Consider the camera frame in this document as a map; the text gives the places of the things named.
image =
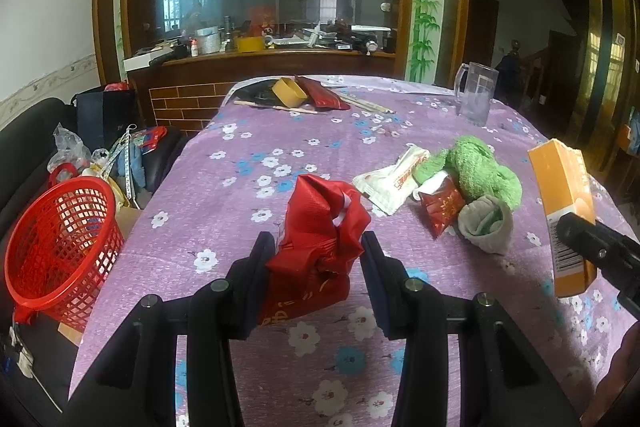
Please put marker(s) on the dark shopping bag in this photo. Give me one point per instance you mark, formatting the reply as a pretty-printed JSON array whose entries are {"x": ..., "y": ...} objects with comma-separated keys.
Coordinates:
[{"x": 105, "y": 117}]

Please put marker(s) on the white flat box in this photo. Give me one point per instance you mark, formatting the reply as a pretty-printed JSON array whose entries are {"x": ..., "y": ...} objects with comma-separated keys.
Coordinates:
[{"x": 142, "y": 63}]

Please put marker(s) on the red patterned bag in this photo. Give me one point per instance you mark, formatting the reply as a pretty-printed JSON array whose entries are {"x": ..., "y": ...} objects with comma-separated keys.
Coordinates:
[{"x": 150, "y": 139}]

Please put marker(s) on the purple floral tablecloth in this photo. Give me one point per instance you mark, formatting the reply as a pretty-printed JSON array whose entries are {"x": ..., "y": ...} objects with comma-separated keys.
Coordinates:
[{"x": 240, "y": 187}]

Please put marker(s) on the red plastic basket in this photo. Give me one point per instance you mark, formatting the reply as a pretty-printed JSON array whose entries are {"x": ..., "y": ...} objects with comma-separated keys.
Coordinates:
[{"x": 75, "y": 252}]

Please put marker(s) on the clear plastic bag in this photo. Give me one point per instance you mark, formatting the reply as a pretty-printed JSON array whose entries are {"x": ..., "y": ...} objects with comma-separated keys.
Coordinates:
[{"x": 67, "y": 147}]

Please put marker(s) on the green fluffy towel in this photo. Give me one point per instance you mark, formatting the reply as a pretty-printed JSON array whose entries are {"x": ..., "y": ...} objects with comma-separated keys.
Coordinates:
[{"x": 475, "y": 172}]

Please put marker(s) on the white plastic wrapper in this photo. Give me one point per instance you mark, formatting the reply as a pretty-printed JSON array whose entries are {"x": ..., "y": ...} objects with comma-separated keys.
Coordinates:
[{"x": 390, "y": 184}]

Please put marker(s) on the metal pot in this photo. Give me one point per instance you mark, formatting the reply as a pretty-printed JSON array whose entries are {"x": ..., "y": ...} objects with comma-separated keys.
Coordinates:
[{"x": 207, "y": 42}]

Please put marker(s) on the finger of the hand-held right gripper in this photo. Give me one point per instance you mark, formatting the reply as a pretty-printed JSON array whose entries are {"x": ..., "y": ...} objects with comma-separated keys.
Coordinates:
[{"x": 585, "y": 237}]

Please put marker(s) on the black sofa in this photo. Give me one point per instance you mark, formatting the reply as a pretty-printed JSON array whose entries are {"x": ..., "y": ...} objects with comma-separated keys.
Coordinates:
[{"x": 30, "y": 132}]

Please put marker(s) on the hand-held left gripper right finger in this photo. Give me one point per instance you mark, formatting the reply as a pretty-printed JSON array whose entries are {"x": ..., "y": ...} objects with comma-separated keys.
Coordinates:
[{"x": 382, "y": 302}]

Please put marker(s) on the red flat packet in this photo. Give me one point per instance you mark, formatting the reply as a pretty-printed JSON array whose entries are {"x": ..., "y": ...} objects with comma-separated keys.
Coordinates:
[{"x": 322, "y": 94}]

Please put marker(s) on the yellow tape roll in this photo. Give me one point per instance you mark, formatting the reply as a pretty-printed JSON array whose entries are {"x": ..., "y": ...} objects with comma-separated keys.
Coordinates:
[{"x": 290, "y": 96}]

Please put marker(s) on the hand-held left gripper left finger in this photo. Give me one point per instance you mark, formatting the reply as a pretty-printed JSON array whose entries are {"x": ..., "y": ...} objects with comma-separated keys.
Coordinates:
[{"x": 250, "y": 287}]

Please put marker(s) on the red snack packet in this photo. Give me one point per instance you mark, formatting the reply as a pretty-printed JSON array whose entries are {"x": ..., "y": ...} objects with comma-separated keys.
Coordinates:
[{"x": 442, "y": 207}]

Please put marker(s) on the yellow tub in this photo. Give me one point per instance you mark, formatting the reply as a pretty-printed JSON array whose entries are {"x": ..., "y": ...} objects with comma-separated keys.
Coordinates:
[{"x": 249, "y": 45}]

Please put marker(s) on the blue cloth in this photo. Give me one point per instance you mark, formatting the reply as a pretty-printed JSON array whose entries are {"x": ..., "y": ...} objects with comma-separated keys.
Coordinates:
[{"x": 136, "y": 167}]

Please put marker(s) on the wooden mirror cabinet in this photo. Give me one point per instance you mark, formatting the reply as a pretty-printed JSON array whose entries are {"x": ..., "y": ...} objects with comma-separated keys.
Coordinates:
[{"x": 190, "y": 72}]

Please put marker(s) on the grey sock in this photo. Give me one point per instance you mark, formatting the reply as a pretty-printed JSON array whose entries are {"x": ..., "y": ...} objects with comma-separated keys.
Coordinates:
[{"x": 487, "y": 227}]

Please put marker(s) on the wrapped chopsticks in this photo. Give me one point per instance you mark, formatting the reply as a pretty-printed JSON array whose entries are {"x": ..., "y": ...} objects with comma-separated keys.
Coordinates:
[{"x": 367, "y": 104}]

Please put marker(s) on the black flat object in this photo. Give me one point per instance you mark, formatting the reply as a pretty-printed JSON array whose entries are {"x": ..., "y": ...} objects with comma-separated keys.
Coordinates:
[{"x": 260, "y": 97}]

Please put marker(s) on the measuring tape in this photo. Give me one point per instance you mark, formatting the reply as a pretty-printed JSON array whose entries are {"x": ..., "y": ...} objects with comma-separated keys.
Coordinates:
[{"x": 129, "y": 167}]

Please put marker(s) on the orange cardboard box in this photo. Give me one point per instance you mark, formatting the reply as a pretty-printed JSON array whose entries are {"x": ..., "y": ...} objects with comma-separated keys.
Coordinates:
[{"x": 560, "y": 187}]

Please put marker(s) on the red plastic bag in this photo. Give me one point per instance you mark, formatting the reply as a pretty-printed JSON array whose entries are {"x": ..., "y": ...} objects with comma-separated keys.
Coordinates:
[{"x": 310, "y": 227}]

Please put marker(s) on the dark wooden door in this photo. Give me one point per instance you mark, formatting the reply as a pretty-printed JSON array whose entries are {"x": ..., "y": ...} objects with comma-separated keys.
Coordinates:
[{"x": 482, "y": 27}]

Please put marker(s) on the clear glass mug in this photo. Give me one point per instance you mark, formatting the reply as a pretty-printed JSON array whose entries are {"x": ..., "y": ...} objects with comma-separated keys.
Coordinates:
[{"x": 477, "y": 97}]

